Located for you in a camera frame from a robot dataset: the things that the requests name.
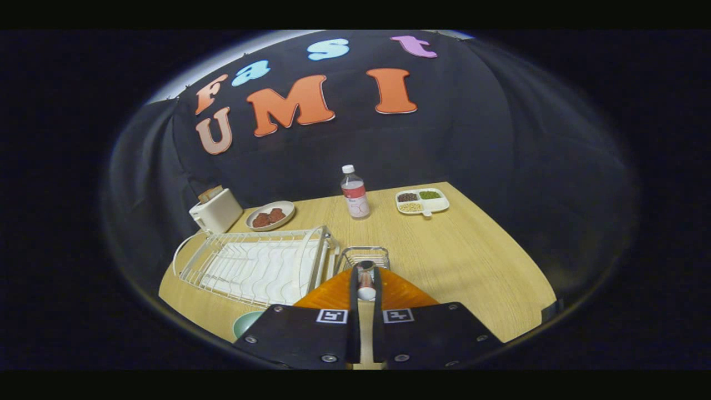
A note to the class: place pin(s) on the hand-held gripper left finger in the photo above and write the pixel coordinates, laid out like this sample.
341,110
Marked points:
300,339

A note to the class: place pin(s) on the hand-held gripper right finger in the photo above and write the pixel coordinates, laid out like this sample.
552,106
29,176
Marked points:
439,339

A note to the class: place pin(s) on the pale green plate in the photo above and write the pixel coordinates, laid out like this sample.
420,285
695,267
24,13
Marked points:
248,323

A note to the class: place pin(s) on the grey plate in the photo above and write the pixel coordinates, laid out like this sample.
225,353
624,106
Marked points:
286,206

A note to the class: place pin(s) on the white divided dish with beans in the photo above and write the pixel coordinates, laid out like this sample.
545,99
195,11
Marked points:
436,204

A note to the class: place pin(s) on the brown steak piece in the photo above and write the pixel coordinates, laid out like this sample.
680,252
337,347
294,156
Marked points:
276,214
261,220

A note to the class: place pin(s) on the white toaster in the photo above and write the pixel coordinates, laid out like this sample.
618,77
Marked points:
218,212

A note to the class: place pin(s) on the clear bottle with red label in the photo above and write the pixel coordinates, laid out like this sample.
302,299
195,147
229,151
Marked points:
355,194

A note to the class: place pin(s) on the toasted bread slice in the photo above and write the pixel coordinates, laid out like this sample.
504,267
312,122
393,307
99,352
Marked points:
210,193

